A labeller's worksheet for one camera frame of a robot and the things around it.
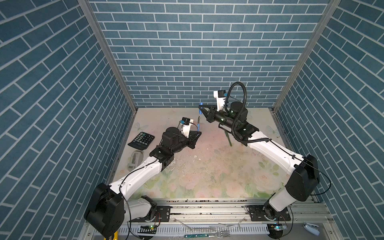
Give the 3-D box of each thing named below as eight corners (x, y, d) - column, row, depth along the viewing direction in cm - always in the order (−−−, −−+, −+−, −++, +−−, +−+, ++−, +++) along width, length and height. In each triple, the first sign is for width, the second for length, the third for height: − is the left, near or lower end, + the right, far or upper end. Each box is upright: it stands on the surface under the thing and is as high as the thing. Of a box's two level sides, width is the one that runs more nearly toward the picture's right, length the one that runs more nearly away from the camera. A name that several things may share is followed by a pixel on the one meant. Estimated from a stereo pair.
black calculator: (130, 145, 101) (128, 143, 99) (140, 132, 108) (139, 130, 106) (145, 151, 98) (143, 149, 96) (154, 137, 105) (154, 135, 103)
